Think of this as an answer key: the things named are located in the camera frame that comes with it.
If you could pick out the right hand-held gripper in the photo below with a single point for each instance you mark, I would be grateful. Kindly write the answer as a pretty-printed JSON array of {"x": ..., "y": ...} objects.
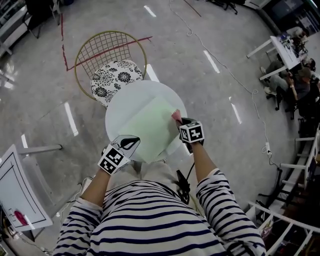
[{"x": 191, "y": 132}]

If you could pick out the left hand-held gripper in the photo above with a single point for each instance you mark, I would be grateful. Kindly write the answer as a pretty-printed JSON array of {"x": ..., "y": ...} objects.
[{"x": 113, "y": 160}]

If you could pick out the pink small object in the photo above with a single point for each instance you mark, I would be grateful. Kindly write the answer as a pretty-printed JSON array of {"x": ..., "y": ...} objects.
[{"x": 175, "y": 115}]

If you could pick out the person's left forearm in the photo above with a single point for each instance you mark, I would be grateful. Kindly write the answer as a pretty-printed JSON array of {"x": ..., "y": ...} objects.
[{"x": 96, "y": 187}]

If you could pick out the person's right forearm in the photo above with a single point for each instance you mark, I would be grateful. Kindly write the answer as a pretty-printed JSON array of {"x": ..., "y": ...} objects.
[{"x": 202, "y": 162}]

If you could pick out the floral seat cushion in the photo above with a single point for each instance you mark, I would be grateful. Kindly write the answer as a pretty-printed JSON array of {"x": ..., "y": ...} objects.
[{"x": 112, "y": 77}]

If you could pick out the striped long-sleeve shirt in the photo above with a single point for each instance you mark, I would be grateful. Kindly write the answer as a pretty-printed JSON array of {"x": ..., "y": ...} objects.
[{"x": 150, "y": 225}]

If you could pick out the white power strip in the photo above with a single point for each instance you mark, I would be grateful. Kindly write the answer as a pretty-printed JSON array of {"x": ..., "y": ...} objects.
[{"x": 267, "y": 148}]

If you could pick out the red floor tape line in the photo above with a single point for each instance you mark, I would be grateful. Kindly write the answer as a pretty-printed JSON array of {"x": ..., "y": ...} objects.
[{"x": 147, "y": 38}]

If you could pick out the white work desk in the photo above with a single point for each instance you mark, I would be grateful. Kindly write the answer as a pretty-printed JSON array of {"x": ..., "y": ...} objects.
[{"x": 285, "y": 52}]

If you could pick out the black office chair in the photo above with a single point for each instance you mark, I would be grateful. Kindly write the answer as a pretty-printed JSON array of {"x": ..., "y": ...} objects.
[
  {"x": 37, "y": 15},
  {"x": 225, "y": 5}
]

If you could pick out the white side table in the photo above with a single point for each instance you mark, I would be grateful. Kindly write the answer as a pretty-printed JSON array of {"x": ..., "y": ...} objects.
[{"x": 15, "y": 190}]

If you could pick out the magenta object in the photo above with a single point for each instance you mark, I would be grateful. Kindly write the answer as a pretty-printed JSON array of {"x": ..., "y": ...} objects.
[{"x": 20, "y": 218}]

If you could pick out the white metal storage rack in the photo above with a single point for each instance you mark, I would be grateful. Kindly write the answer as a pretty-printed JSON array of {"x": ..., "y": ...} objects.
[{"x": 10, "y": 27}]

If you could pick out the white frame shelf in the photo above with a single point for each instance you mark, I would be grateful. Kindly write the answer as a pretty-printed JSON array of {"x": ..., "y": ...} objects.
[{"x": 275, "y": 213}]

